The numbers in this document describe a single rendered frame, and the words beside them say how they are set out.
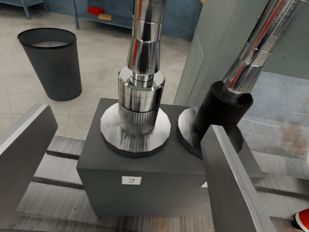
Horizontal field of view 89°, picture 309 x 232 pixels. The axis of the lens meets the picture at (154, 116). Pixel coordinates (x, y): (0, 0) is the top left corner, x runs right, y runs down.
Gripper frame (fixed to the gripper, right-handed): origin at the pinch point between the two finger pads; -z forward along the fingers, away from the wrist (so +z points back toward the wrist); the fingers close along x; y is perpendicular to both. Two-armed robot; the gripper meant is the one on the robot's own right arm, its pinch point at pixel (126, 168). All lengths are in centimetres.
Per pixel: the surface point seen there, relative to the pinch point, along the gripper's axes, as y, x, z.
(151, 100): 1.7, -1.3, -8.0
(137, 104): 2.2, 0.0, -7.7
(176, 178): 9.8, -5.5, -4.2
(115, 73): 120, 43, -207
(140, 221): 27.2, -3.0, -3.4
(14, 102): 120, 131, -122
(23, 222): 28.6, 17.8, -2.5
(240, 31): 2.2, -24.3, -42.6
